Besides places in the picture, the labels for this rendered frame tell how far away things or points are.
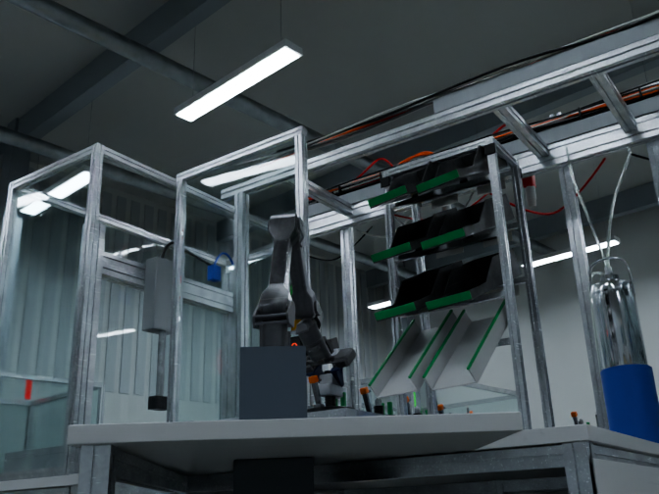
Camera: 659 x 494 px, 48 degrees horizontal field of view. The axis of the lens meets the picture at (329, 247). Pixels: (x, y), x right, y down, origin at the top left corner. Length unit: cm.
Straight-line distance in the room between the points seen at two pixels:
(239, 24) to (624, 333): 624
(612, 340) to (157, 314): 167
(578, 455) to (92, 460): 85
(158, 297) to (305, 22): 543
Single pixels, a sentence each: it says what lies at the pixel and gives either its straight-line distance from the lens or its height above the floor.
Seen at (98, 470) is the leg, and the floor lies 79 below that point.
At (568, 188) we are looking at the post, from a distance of 306.
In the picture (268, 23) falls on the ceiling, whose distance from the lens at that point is 805.
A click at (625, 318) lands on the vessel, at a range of 253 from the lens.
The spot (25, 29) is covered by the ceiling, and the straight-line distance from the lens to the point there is 858.
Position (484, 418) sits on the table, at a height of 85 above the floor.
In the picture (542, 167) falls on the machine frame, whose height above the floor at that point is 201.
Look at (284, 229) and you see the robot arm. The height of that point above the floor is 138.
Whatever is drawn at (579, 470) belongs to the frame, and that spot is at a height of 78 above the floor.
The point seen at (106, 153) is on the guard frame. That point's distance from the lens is 276.
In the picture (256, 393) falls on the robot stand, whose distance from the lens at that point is 156.
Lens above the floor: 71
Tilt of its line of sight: 20 degrees up
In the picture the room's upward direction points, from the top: 2 degrees counter-clockwise
